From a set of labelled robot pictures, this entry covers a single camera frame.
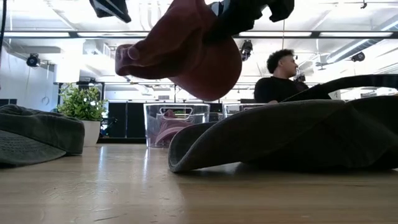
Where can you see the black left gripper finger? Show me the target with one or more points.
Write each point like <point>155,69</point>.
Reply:
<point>109,7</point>

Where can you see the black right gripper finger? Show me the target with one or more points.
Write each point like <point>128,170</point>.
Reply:
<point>242,15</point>

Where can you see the dark grey baseball cap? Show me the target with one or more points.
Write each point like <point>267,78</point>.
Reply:
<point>280,140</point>
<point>37,133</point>

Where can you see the black ceiling spotlight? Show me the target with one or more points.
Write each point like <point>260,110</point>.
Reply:
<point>358,57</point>
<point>246,49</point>
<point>33,60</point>

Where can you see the black overhead light beam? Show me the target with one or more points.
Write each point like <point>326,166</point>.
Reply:
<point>71,34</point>

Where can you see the person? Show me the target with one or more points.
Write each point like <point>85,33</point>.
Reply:
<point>273,88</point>

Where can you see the clear plastic bin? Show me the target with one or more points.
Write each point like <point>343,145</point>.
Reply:
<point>236,109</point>
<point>199,124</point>

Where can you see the green plant in white pot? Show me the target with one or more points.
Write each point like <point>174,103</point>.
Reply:
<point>82,104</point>

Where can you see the black room divider panels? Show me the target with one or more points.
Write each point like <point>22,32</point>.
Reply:
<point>124,119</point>

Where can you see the black aluminium table frame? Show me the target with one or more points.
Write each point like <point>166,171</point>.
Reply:
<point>124,140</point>

